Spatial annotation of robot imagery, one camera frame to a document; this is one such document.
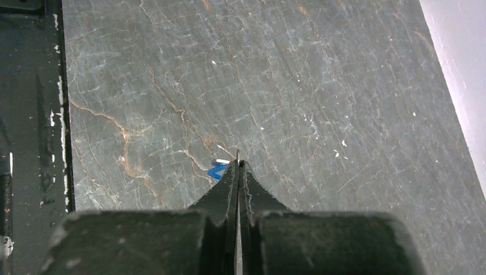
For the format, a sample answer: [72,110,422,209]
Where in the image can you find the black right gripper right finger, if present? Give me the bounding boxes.
[239,161,426,274]

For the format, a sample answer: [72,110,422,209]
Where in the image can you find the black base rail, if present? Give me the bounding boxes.
[1,1,75,274]

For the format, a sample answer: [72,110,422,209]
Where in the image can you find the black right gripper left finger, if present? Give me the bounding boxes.
[40,161,239,274]

